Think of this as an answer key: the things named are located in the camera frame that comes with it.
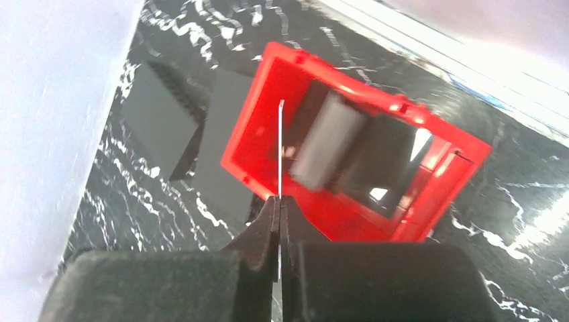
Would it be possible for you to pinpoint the thin credit card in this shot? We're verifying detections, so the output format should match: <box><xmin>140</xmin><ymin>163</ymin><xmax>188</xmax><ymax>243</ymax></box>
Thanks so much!
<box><xmin>277</xmin><ymin>99</ymin><xmax>285</xmax><ymax>280</ymax></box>

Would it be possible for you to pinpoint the black flat pad lower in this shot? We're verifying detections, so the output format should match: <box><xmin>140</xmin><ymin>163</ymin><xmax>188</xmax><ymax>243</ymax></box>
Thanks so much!
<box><xmin>191</xmin><ymin>69</ymin><xmax>253</xmax><ymax>224</ymax></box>

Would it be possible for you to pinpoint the black flat pad upper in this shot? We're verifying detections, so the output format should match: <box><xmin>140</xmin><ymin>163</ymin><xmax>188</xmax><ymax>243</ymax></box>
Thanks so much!
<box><xmin>121</xmin><ymin>61</ymin><xmax>205</xmax><ymax>181</ymax></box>

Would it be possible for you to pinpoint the black flat pad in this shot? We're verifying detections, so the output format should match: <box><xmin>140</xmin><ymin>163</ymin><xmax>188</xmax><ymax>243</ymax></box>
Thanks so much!
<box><xmin>191</xmin><ymin>69</ymin><xmax>253</xmax><ymax>224</ymax></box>
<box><xmin>121</xmin><ymin>61</ymin><xmax>205</xmax><ymax>181</ymax></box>

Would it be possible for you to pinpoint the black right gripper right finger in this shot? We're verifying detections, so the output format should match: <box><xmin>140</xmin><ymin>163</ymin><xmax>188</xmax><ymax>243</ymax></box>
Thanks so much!
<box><xmin>280</xmin><ymin>196</ymin><xmax>496</xmax><ymax>321</ymax></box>

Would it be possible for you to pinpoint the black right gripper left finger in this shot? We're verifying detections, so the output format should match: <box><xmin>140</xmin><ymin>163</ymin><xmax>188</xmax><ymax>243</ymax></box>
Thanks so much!
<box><xmin>39</xmin><ymin>197</ymin><xmax>280</xmax><ymax>321</ymax></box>

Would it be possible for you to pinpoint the red plastic tray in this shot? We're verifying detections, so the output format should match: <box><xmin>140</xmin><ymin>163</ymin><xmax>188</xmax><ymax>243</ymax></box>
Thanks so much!
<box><xmin>221</xmin><ymin>42</ymin><xmax>491</xmax><ymax>242</ymax></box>

